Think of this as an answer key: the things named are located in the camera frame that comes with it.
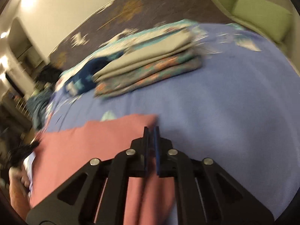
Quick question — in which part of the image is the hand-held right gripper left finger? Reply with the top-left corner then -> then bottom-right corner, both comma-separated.
26,127 -> 150,225

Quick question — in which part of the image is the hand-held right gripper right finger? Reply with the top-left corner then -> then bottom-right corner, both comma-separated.
154,126 -> 275,225

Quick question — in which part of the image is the pink long-sleeved shirt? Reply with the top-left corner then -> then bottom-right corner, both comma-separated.
29,114 -> 179,225

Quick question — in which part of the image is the person's left forearm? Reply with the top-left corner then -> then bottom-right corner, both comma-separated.
9,186 -> 32,218

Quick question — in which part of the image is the black clothes pile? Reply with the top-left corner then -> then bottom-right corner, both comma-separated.
37,65 -> 62,85

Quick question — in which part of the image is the person's left hand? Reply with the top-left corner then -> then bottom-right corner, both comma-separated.
9,166 -> 32,190

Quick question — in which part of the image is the white ladder rack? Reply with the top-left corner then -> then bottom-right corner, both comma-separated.
2,91 -> 32,120

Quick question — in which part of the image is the teal fleece blanket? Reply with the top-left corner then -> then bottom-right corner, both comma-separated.
27,89 -> 54,129

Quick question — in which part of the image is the blue printed blanket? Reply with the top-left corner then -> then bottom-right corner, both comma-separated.
44,22 -> 300,221

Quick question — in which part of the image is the floral folded garment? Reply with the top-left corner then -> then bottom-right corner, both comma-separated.
94,54 -> 203,98

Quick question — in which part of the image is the beige folded garment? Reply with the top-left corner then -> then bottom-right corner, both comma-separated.
92,29 -> 195,82

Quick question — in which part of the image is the navy star-patterned rolled blanket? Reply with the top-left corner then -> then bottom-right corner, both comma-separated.
64,57 -> 113,94

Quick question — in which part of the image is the teal folded cloth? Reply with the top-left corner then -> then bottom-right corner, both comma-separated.
127,27 -> 188,48

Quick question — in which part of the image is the deer print bed mattress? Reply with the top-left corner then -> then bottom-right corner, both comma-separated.
48,0 -> 237,61

